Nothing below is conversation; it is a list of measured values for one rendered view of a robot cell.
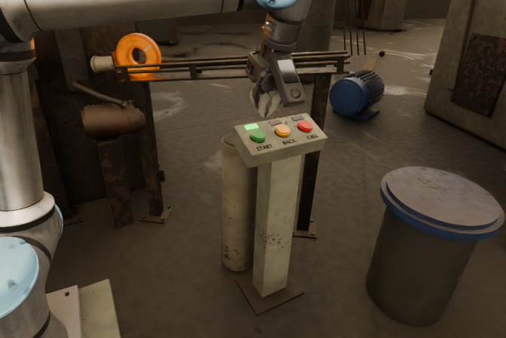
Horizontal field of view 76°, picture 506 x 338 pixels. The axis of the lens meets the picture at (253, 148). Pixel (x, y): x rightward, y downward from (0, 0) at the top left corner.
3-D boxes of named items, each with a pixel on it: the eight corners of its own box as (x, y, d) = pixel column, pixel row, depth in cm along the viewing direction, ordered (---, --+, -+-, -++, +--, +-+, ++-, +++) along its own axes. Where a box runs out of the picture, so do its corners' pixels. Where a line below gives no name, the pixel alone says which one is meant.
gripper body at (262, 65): (270, 71, 79) (284, 24, 71) (288, 92, 74) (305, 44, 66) (242, 74, 76) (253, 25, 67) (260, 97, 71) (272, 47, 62)
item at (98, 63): (102, 71, 122) (97, 54, 119) (124, 69, 121) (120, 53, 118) (92, 74, 116) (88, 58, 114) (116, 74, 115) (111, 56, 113)
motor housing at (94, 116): (103, 215, 145) (78, 101, 120) (153, 202, 155) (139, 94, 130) (108, 233, 135) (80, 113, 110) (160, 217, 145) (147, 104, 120)
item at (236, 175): (217, 254, 127) (215, 133, 103) (245, 244, 132) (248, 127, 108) (231, 276, 118) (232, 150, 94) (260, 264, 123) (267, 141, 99)
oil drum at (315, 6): (263, 71, 382) (268, -13, 340) (304, 68, 408) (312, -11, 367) (293, 85, 336) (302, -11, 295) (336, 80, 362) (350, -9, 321)
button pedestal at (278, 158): (228, 282, 115) (228, 122, 87) (285, 259, 126) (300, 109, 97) (250, 320, 103) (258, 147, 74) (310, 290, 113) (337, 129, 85)
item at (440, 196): (337, 276, 119) (359, 178, 99) (396, 248, 133) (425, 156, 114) (413, 356, 95) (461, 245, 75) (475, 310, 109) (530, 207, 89)
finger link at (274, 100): (263, 105, 84) (272, 75, 78) (274, 120, 81) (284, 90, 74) (253, 108, 83) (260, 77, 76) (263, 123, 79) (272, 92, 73)
